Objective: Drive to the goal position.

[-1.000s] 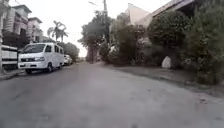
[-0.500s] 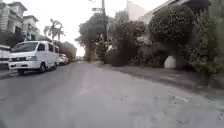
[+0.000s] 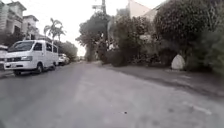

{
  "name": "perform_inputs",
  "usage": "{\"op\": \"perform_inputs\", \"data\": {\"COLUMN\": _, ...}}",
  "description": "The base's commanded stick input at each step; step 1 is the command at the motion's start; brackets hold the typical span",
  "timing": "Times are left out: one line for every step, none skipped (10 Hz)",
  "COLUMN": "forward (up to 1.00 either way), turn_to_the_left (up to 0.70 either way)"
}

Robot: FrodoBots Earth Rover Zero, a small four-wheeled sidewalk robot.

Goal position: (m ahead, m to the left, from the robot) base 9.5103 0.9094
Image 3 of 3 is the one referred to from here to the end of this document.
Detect white van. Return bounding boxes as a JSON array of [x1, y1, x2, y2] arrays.
[[3, 39, 60, 76]]

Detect white car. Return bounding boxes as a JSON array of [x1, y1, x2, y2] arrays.
[[57, 53, 71, 66]]

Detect tall dark tree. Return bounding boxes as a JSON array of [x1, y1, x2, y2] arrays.
[[75, 12, 110, 62]]

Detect utility pole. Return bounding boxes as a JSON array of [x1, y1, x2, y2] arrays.
[[92, 0, 110, 51]]

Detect row of trees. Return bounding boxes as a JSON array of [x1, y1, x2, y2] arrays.
[[53, 40, 79, 62]]

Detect pale multi-storey building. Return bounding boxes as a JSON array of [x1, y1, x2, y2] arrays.
[[0, 0, 40, 42]]

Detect pale building with sloped roof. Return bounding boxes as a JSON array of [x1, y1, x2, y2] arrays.
[[126, 0, 164, 22]]

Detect pale boulder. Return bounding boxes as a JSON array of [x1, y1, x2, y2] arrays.
[[170, 54, 186, 71]]

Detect grey pavement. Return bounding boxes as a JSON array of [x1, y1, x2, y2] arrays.
[[99, 63, 224, 100], [0, 69, 15, 80]]

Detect large dark green bushes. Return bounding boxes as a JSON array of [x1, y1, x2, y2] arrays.
[[105, 0, 224, 75]]

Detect grey asphalt road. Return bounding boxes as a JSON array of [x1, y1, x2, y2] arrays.
[[0, 61, 224, 128]]

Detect vehicle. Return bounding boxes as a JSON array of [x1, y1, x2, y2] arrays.
[[0, 44, 9, 72]]

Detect palm tree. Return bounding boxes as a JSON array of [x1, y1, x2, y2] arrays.
[[43, 17, 67, 44]]

